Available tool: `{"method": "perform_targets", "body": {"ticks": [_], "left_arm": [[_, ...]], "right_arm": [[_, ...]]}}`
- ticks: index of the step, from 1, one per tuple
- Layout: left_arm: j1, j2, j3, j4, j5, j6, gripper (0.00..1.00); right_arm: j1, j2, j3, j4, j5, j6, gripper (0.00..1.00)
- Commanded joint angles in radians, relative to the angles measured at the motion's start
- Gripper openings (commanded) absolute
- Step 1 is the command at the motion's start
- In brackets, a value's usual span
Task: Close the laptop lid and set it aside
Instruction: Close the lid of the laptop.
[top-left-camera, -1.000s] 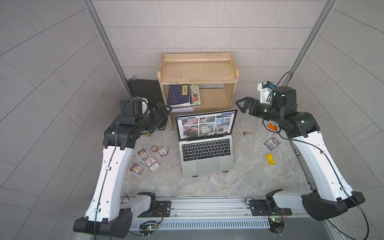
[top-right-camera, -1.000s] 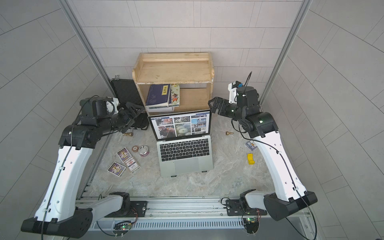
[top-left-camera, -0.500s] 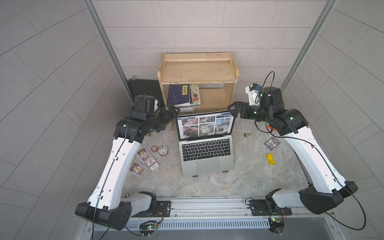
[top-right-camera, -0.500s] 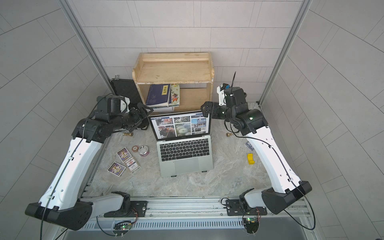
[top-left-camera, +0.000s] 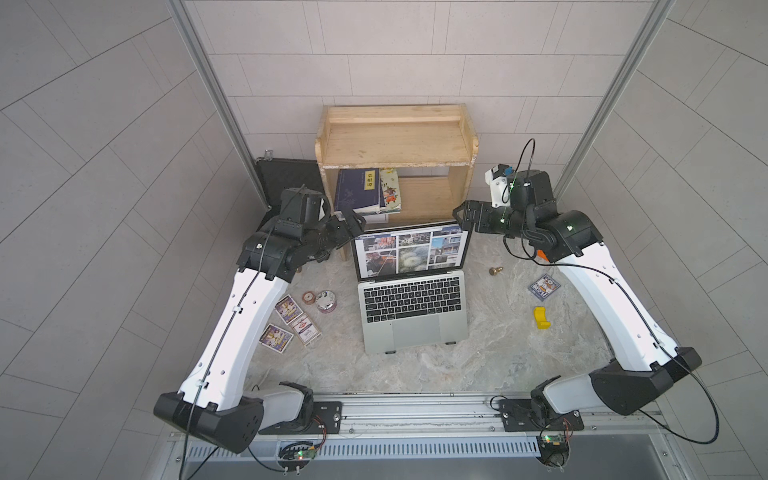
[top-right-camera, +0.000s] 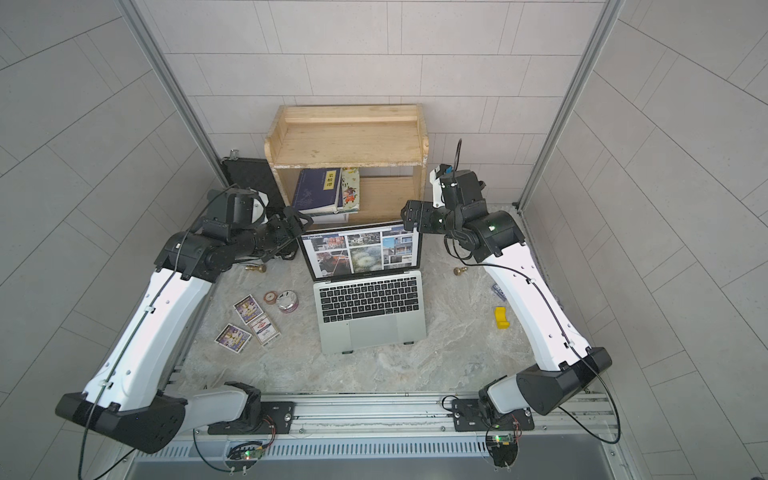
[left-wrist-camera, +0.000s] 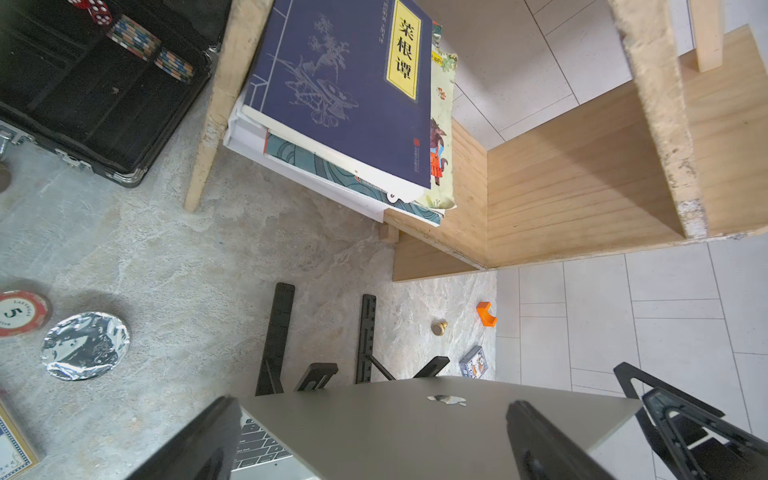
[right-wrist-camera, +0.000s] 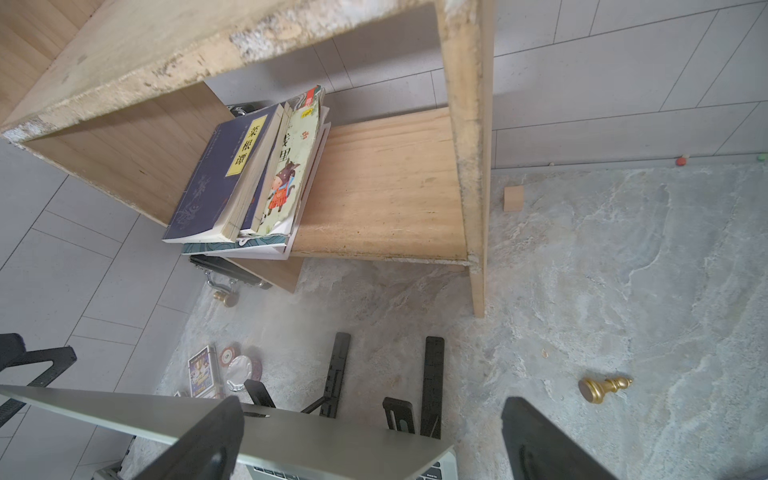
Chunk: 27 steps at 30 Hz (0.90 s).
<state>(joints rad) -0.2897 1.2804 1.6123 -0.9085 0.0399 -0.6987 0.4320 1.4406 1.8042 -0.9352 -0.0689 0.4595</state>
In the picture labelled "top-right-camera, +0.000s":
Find silver laptop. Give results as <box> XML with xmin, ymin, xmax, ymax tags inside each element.
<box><xmin>298</xmin><ymin>222</ymin><xmax>427</xmax><ymax>354</ymax></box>

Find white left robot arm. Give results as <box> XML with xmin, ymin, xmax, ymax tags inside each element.
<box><xmin>55</xmin><ymin>188</ymin><xmax>313</xmax><ymax>453</ymax></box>

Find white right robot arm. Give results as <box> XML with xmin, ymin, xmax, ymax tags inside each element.
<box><xmin>401</xmin><ymin>164</ymin><xmax>612</xmax><ymax>428</ymax></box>

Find black laptop stand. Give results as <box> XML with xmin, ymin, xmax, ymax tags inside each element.
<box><xmin>341</xmin><ymin>340</ymin><xmax>415</xmax><ymax>355</ymax></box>

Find brass knob left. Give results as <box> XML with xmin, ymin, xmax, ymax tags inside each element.
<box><xmin>245</xmin><ymin>264</ymin><xmax>267</xmax><ymax>273</ymax></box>

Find white papers on shelf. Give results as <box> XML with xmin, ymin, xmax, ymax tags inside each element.
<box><xmin>298</xmin><ymin>212</ymin><xmax>349</xmax><ymax>227</ymax></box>

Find blue book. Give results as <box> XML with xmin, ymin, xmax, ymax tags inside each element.
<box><xmin>292</xmin><ymin>168</ymin><xmax>341</xmax><ymax>216</ymax></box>

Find black briefcase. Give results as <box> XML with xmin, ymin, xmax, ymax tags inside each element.
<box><xmin>221</xmin><ymin>157</ymin><xmax>285</xmax><ymax>211</ymax></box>

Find foil lidded round tin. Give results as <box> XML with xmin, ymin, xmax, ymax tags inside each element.
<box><xmin>276</xmin><ymin>290</ymin><xmax>299</xmax><ymax>313</ymax></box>

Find colourful picture book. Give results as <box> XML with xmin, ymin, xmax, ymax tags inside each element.
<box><xmin>338</xmin><ymin>167</ymin><xmax>361</xmax><ymax>213</ymax></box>

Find wooden shelf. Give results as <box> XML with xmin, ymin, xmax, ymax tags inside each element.
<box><xmin>264</xmin><ymin>104</ymin><xmax>429</xmax><ymax>225</ymax></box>

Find yellow plastic block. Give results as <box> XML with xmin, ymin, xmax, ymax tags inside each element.
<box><xmin>494</xmin><ymin>307</ymin><xmax>510</xmax><ymax>330</ymax></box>

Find left circuit board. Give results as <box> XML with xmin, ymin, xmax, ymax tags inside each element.
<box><xmin>225</xmin><ymin>441</ymin><xmax>268</xmax><ymax>470</ymax></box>

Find circuit board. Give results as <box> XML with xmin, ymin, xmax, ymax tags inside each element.
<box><xmin>485</xmin><ymin>434</ymin><xmax>519</xmax><ymax>468</ymax></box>
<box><xmin>225</xmin><ymin>441</ymin><xmax>268</xmax><ymax>470</ymax></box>

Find right circuit board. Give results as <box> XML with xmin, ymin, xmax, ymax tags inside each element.
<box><xmin>485</xmin><ymin>434</ymin><xmax>519</xmax><ymax>468</ymax></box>

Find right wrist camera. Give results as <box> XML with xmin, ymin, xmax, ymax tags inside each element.
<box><xmin>429</xmin><ymin>164</ymin><xmax>458</xmax><ymax>210</ymax></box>

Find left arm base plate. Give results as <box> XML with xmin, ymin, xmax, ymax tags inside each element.
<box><xmin>207</xmin><ymin>401</ymin><xmax>296</xmax><ymax>435</ymax></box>

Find aluminium rail frame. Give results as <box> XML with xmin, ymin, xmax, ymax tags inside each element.
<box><xmin>114</xmin><ymin>393</ymin><xmax>638</xmax><ymax>479</ymax></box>

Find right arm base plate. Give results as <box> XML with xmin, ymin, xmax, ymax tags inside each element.
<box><xmin>441</xmin><ymin>395</ymin><xmax>535</xmax><ymax>432</ymax></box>

